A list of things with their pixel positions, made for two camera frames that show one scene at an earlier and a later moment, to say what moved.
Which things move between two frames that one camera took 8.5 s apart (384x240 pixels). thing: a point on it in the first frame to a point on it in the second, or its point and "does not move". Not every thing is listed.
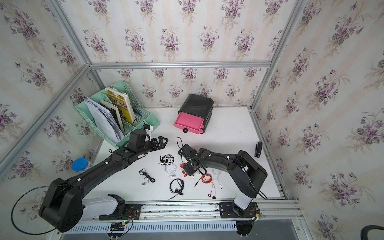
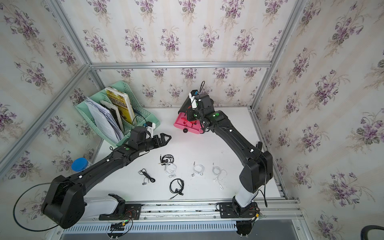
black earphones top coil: [166, 159] does not move
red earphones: [181, 166] to [194, 122]
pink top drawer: [193, 124] does not move
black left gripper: [154, 143] does not move
